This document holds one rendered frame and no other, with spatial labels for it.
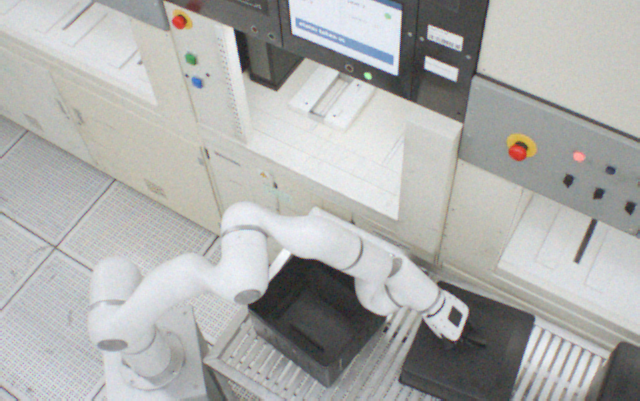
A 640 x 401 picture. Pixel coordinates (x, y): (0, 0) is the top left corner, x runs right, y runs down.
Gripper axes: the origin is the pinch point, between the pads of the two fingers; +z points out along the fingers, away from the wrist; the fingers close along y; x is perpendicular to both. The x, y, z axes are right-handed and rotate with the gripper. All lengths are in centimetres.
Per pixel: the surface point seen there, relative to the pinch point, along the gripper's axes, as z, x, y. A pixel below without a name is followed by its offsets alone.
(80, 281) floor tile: -49, 174, -4
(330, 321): -17.9, 34.9, -5.8
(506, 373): 10.9, -6.9, -4.9
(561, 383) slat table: 29.0, -10.7, 2.1
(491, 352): 7.0, -3.2, -0.9
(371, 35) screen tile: -76, -20, 28
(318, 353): -17.3, 34.3, -16.0
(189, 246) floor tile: -24, 150, 30
